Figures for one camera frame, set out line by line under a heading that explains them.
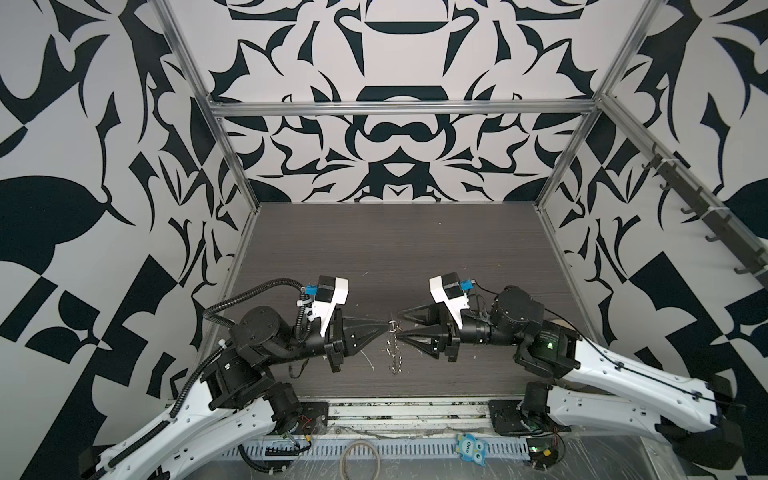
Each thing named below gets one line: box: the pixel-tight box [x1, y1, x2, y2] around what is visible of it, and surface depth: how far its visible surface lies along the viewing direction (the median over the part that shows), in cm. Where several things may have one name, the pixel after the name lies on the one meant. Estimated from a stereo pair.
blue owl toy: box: [455, 433, 487, 467], surface depth 71 cm
